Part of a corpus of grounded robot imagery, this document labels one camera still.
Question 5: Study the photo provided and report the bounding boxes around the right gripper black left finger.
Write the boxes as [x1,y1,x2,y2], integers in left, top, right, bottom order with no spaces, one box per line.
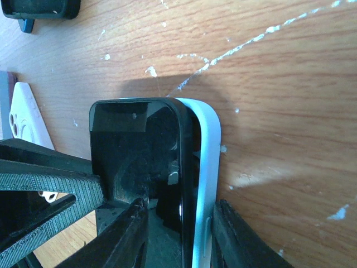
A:
[1,138,148,267]

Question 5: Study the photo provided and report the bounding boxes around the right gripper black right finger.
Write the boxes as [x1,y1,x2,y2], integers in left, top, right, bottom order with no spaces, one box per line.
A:
[211,199,292,268]

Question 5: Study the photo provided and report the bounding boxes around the light blue phone case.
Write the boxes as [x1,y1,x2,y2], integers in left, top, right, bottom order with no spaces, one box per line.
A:
[176,98,221,267]

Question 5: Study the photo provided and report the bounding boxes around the pink phone case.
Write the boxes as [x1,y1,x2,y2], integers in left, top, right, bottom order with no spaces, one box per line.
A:
[8,81,61,203]

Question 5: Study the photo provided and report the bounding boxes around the dark maroon cased phone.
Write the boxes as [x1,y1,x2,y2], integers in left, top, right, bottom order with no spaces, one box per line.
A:
[1,71,17,140]

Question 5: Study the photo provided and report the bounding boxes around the black phone case rear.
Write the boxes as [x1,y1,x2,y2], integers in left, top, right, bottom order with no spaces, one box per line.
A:
[18,18,35,34]

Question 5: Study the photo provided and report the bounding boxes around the black phone case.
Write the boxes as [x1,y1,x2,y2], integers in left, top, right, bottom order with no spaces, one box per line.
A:
[18,18,35,34]
[1,0,81,20]

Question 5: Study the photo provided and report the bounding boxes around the black phone case front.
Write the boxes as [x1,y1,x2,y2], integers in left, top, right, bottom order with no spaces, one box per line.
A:
[1,0,81,20]

